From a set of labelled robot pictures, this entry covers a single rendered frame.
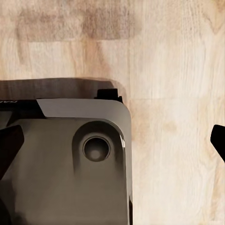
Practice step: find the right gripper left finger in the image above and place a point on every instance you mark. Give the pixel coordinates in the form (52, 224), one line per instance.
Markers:
(11, 140)

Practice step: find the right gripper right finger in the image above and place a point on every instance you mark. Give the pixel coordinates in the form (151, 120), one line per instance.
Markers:
(218, 139)

